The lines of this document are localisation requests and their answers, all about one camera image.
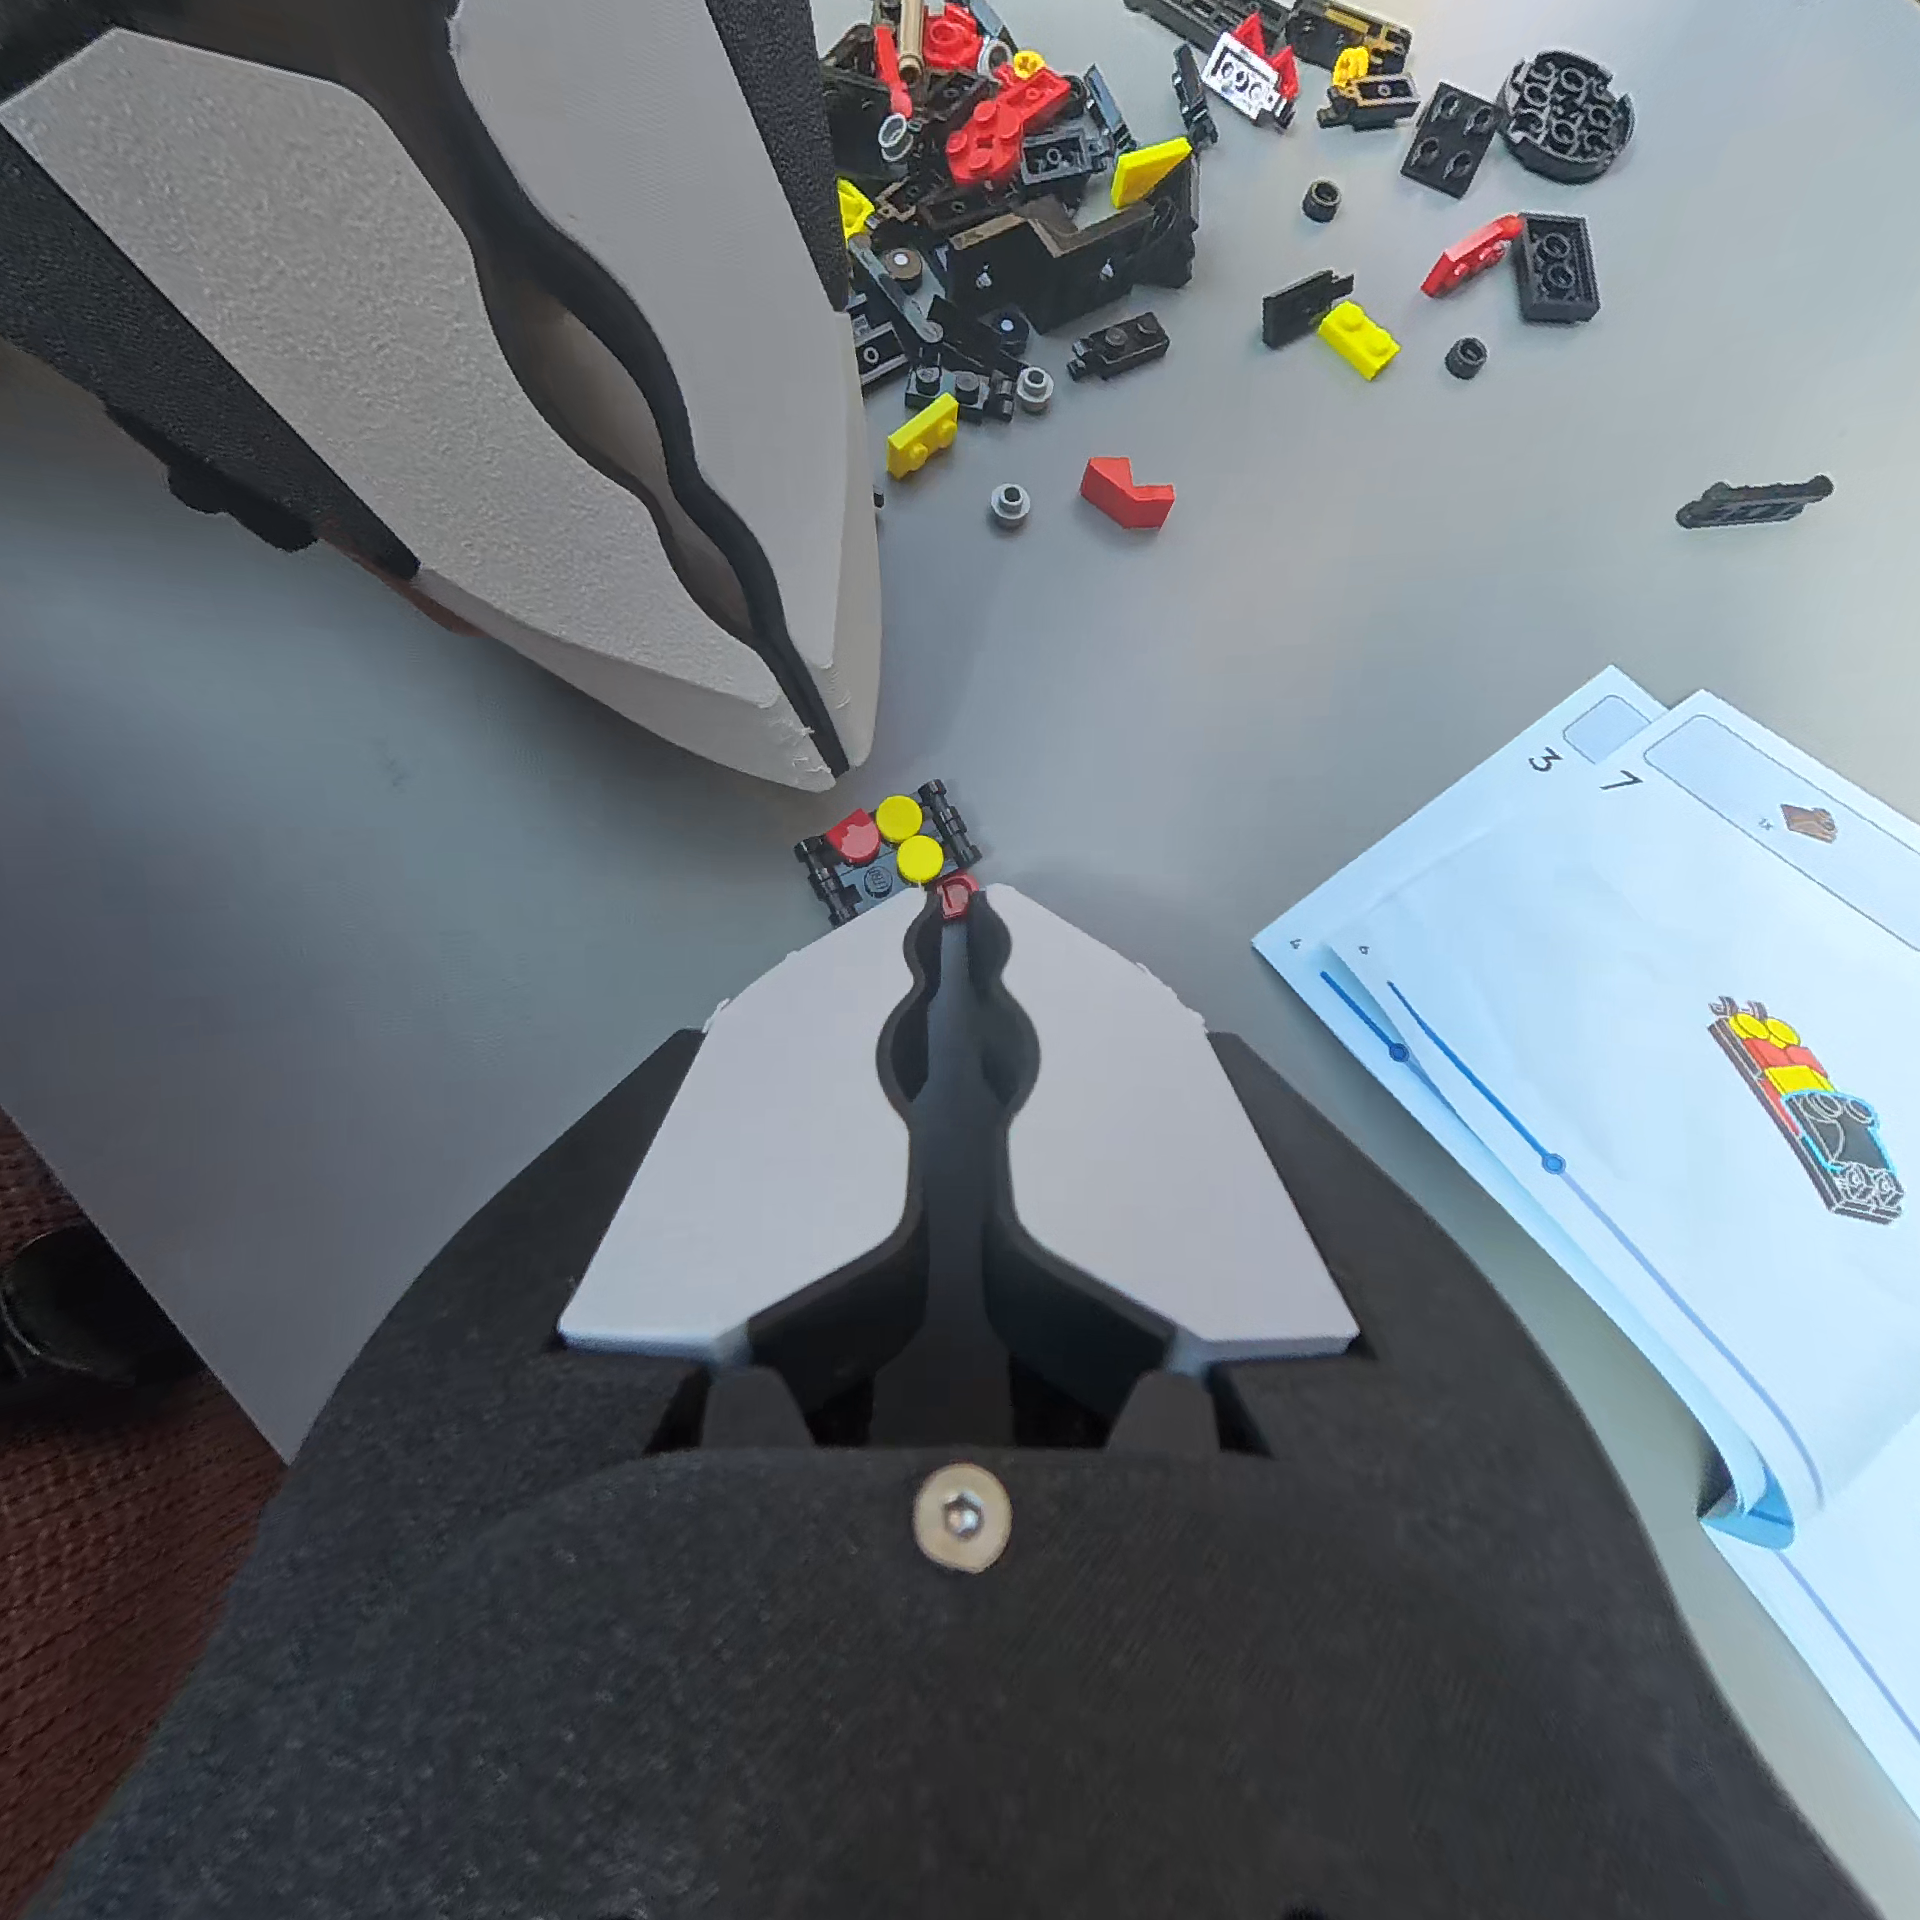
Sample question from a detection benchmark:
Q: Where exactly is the person's left hand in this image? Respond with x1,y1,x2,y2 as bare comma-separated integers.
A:
323,544,504,636

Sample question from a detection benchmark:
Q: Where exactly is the black long toy connector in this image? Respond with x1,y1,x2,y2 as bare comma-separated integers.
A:
1672,473,1836,530

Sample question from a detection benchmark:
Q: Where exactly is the small black toy brick assembly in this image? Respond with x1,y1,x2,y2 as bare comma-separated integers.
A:
795,777,984,925

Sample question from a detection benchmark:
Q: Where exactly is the pile of toy bricks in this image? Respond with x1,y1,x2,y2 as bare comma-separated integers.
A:
816,0,1205,432

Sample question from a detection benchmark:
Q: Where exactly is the black-yellow toy clip piece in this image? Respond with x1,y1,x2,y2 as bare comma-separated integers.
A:
1318,46,1422,135

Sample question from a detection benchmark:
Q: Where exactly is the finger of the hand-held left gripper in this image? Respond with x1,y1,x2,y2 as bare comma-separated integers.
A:
0,64,845,792
455,0,886,777

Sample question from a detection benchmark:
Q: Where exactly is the light blue instruction booklet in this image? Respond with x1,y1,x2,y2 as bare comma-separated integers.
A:
1252,663,1920,1826

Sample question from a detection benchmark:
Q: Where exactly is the black round toy plate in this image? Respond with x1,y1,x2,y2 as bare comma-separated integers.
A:
1495,48,1638,184

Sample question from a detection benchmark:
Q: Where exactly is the brown knit clothing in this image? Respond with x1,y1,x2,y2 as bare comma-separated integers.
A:
0,1110,291,1880

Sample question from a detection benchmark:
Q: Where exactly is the black square toy plate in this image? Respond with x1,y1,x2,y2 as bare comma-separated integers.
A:
1398,80,1509,200

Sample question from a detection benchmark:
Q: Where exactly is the red notched toy brick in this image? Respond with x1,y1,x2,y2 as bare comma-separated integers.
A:
1078,455,1176,530

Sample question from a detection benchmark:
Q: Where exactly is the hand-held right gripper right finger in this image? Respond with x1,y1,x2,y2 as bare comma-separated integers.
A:
966,881,1365,1368

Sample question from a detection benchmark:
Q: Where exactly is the black toy clip plate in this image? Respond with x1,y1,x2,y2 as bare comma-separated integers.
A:
1065,310,1173,386

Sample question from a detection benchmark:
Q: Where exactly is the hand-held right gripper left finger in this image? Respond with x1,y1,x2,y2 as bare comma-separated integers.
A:
556,885,942,1366

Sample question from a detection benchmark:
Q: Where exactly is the white printed toy tile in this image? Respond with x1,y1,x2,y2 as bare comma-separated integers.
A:
1206,30,1291,120

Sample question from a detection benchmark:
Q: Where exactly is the red curved toy slope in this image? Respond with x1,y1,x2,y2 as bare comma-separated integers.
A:
1420,212,1526,300

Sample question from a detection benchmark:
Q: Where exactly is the black square toy brick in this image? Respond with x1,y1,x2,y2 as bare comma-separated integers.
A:
1511,209,1600,327

